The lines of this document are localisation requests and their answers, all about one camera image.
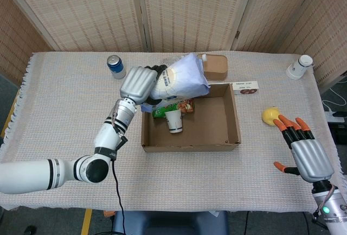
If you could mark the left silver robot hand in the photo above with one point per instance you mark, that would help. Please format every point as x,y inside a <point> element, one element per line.
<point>137,84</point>

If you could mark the right silver orange-tipped robot hand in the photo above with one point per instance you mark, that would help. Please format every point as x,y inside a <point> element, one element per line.
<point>311,159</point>

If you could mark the yellow lemon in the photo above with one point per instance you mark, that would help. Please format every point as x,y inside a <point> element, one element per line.
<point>269,114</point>

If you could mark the blue and white drink can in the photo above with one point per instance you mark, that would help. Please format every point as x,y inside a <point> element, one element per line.
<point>116,68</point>

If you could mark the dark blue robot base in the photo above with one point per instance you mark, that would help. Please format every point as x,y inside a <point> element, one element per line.
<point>168,222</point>

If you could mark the brown kraft paper bowl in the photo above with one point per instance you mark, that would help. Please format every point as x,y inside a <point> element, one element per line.
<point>217,68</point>

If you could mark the green snack packet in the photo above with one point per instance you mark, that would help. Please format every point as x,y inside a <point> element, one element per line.
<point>162,111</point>

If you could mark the pale woven tablecloth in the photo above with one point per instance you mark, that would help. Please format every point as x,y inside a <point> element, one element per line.
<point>189,178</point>

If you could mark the white power strip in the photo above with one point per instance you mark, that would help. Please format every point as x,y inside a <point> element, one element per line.
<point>332,116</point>

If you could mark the white food box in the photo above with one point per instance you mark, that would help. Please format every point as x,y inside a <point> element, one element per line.
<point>245,88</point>

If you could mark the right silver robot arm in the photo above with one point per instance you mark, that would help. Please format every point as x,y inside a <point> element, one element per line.
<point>336,208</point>

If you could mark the open brown cardboard box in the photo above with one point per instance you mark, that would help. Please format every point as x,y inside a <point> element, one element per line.
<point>214,126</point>

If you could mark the woven folding screen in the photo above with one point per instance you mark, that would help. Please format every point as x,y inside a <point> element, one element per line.
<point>184,9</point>

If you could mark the lavender tissue pack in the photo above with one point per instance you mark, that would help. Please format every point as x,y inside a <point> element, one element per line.
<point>181,79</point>

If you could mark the small white paper cup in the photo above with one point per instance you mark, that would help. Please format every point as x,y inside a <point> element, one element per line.
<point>174,121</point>

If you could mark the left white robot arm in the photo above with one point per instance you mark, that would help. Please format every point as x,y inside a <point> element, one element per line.
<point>105,137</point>

